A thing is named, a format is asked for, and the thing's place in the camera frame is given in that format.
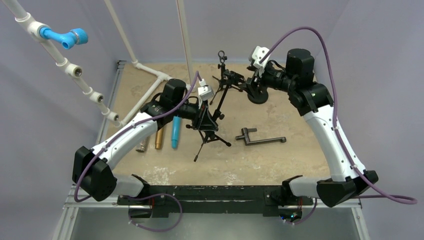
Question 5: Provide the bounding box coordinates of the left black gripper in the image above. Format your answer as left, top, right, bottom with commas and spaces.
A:
172, 97, 219, 131

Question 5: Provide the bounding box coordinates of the black shock-mount tripod stand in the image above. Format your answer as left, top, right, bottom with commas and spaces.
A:
178, 71, 232, 162

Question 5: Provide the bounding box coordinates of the blue microphone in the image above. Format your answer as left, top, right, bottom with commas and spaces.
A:
171, 116, 182, 149

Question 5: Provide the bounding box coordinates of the black tripod microphone stand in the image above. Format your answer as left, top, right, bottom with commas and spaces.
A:
210, 50, 245, 105

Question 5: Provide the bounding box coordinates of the gold microphone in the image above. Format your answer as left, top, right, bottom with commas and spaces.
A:
154, 127, 164, 150

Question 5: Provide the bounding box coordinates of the glitter silver-head microphone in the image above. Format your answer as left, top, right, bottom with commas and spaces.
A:
135, 137, 150, 153

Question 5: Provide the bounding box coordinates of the black round-base microphone stand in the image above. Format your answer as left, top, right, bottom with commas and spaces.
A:
247, 87, 269, 105

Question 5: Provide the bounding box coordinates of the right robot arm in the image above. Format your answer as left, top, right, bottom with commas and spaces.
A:
242, 46, 379, 207

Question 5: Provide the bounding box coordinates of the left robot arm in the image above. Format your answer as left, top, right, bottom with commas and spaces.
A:
72, 79, 218, 205

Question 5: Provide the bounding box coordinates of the dark grey metal pipe fitting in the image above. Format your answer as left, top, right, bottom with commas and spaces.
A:
235, 127, 287, 146

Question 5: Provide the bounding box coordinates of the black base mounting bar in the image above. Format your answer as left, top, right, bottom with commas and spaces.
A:
117, 185, 314, 218

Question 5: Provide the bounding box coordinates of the blue pipe fitting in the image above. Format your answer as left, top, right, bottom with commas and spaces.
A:
39, 27, 89, 50

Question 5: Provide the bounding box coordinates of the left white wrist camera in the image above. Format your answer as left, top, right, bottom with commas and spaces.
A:
197, 78, 215, 102

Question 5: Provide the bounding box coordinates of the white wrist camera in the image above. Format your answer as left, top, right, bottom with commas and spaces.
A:
197, 78, 215, 102
248, 45, 270, 67

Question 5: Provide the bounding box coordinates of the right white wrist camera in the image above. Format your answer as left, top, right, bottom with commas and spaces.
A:
248, 45, 270, 67

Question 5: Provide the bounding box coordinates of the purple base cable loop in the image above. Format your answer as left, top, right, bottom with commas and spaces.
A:
119, 193, 184, 233

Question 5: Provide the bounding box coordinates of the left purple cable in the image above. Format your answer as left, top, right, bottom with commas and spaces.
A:
73, 71, 203, 203

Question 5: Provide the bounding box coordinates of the white PVC pipe frame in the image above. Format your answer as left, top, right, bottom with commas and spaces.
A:
0, 0, 196, 127

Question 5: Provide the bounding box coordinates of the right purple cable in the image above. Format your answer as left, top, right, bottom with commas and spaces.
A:
259, 27, 418, 205

